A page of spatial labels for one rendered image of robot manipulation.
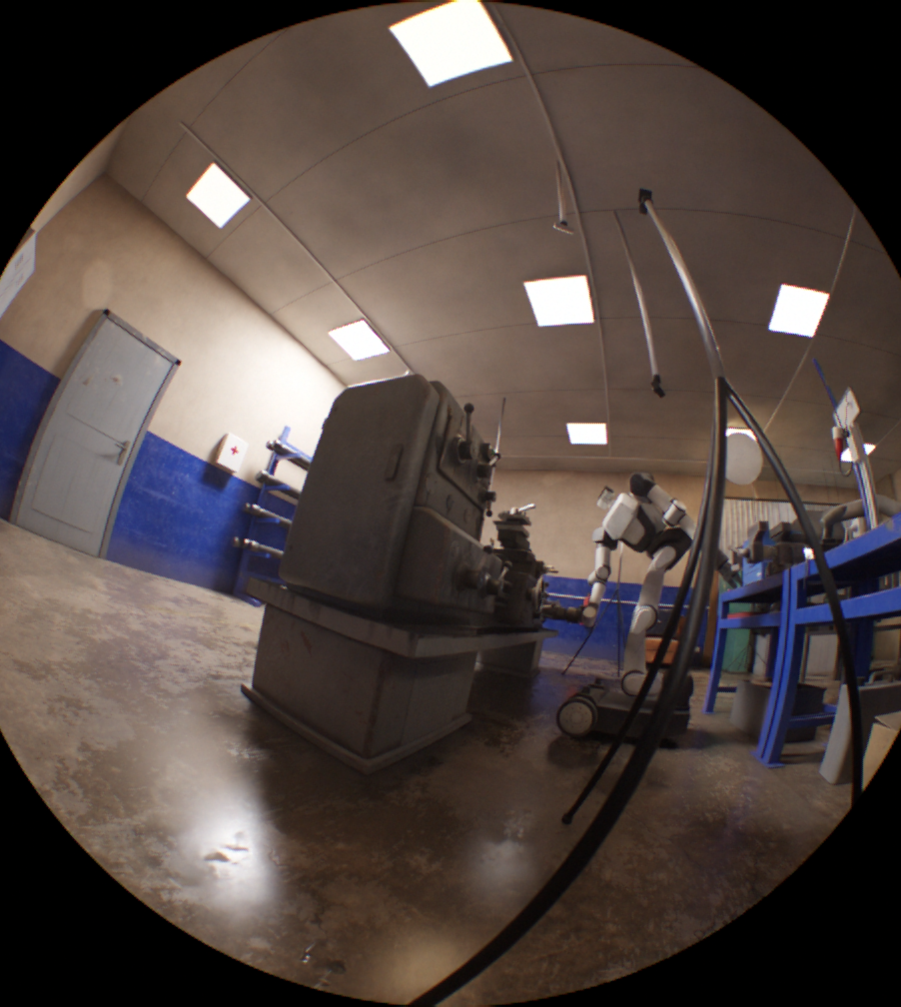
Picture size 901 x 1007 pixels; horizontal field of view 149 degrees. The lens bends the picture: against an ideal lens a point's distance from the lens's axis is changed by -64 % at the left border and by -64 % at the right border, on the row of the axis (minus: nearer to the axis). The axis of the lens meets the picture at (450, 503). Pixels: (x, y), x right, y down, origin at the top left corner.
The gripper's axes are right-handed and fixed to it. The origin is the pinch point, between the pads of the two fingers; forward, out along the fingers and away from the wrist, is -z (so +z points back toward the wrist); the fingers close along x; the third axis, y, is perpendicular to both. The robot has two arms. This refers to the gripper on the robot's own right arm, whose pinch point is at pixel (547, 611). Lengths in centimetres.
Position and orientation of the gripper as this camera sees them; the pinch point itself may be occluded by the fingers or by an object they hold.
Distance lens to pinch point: 194.5
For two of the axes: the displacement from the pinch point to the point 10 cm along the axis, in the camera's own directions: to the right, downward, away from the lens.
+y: -3.1, 7.9, -5.3
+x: -3.3, -6.1, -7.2
